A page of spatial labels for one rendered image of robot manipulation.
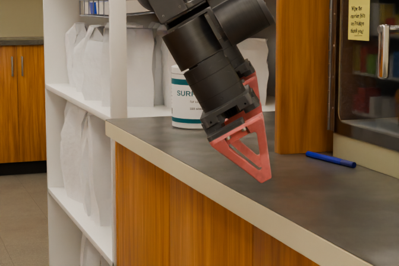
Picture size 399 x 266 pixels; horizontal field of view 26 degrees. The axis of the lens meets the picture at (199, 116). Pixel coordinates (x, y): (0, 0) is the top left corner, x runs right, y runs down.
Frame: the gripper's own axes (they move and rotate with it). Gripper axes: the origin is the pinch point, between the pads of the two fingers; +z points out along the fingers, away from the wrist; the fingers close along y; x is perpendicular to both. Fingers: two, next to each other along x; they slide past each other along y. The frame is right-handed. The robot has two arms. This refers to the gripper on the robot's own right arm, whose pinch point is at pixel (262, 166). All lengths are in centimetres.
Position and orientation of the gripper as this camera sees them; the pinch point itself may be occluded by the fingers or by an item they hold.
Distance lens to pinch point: 105.0
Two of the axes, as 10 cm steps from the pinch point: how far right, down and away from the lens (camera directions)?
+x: -8.7, 4.8, 1.1
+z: 4.9, 8.7, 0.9
